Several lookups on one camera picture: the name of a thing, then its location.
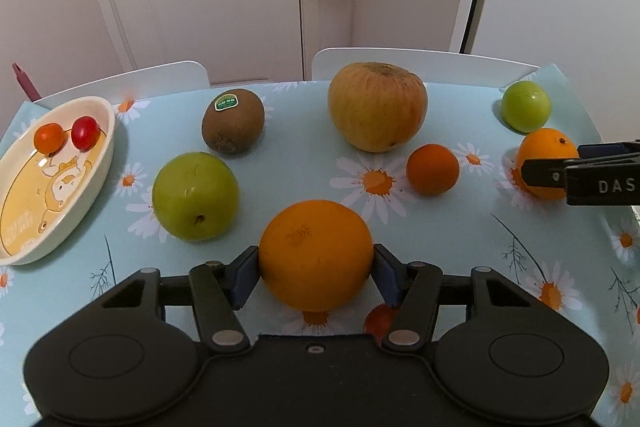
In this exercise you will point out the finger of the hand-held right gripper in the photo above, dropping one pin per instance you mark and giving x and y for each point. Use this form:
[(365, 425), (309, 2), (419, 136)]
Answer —
[(542, 172), (605, 149)]

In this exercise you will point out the big yellow apple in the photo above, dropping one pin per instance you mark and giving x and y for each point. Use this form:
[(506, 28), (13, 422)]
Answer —
[(377, 107)]

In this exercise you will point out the orange cherry tomato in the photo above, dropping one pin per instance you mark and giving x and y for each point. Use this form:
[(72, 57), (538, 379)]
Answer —
[(48, 139)]

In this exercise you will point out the small green apple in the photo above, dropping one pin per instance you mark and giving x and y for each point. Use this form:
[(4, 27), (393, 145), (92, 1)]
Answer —
[(526, 105)]

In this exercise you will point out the large green apple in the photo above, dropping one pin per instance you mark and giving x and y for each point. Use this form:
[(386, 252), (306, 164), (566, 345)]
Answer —
[(195, 194)]

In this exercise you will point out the red cherry tomato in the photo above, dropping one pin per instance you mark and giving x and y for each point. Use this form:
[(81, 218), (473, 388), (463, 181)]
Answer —
[(377, 319), (84, 133)]

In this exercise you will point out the left white chair back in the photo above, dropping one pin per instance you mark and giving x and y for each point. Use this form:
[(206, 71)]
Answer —
[(150, 79)]

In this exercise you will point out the large orange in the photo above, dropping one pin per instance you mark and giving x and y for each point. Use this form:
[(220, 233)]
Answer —
[(315, 252)]

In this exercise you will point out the daisy print blue tablecloth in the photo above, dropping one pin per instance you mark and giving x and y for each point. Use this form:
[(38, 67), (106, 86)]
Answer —
[(300, 177)]

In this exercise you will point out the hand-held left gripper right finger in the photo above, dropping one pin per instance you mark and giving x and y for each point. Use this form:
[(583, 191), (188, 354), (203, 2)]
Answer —
[(386, 276)]

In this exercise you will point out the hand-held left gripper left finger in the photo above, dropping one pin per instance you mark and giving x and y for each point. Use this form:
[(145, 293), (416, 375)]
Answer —
[(244, 276)]

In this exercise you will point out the right white chair back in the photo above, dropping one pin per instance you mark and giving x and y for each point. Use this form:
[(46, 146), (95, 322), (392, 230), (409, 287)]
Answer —
[(425, 64)]

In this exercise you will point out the medium orange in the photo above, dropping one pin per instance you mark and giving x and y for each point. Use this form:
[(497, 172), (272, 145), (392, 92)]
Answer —
[(547, 147)]

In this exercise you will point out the pink stick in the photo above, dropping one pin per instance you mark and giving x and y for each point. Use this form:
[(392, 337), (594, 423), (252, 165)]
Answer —
[(26, 82)]

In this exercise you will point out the oval yellow cartoon dish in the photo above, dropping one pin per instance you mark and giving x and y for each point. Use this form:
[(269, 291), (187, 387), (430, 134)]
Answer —
[(55, 202)]

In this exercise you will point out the white chair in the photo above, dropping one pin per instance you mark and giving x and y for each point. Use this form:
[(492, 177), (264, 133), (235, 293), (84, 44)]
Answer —
[(150, 79), (425, 64)]

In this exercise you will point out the white refrigerator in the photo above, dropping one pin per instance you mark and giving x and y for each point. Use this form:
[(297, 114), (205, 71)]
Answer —
[(575, 17)]

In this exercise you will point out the small tangerine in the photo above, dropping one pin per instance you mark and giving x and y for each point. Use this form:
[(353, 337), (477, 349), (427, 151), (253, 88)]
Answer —
[(433, 170)]

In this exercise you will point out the brown kiwi with green sticker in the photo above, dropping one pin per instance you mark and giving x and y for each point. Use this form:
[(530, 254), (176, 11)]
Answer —
[(235, 127)]

